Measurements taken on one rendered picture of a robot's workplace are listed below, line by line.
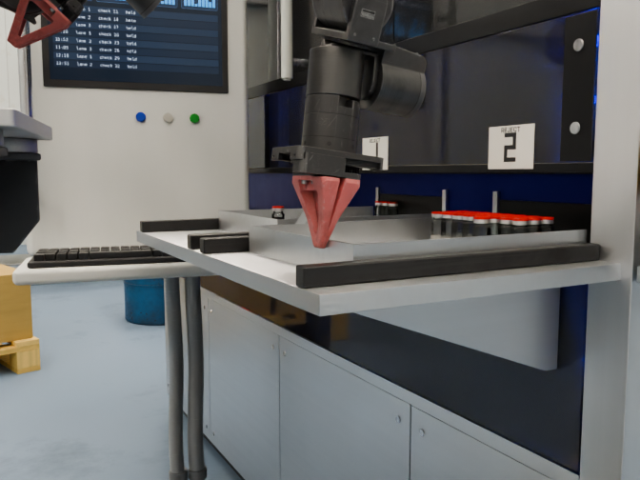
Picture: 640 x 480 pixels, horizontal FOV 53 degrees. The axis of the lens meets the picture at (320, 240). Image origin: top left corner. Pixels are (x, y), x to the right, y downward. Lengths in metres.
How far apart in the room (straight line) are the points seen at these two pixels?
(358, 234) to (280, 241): 0.19
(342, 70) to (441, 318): 0.30
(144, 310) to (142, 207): 2.81
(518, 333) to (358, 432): 0.59
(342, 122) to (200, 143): 0.91
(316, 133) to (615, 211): 0.37
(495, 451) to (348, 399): 0.43
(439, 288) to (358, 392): 0.71
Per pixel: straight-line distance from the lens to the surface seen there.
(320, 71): 0.66
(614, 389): 0.85
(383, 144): 1.17
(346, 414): 1.38
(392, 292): 0.60
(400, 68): 0.70
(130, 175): 1.52
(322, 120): 0.65
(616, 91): 0.83
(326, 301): 0.56
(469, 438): 1.06
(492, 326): 0.81
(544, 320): 0.87
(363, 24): 0.65
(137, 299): 4.32
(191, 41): 1.55
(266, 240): 0.80
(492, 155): 0.96
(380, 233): 0.95
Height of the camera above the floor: 0.98
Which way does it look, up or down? 6 degrees down
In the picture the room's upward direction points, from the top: straight up
